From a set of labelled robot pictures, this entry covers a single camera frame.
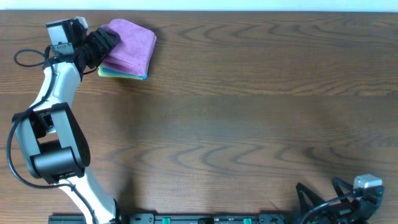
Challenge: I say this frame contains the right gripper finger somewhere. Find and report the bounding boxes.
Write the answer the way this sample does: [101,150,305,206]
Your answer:
[331,177,353,201]
[295,182,326,218]

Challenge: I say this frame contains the folded blue cloth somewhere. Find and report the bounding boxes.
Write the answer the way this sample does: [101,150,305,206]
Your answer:
[98,63,149,79]

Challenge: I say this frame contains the folded light green cloth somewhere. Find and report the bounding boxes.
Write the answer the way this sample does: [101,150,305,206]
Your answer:
[97,67,146,81]

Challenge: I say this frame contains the purple cloth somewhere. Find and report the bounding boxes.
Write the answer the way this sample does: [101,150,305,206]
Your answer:
[98,19,157,80]

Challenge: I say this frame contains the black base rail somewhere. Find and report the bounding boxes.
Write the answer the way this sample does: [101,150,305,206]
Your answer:
[48,212,299,224]

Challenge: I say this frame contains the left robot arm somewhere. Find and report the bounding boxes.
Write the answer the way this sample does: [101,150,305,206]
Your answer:
[6,28,121,223]

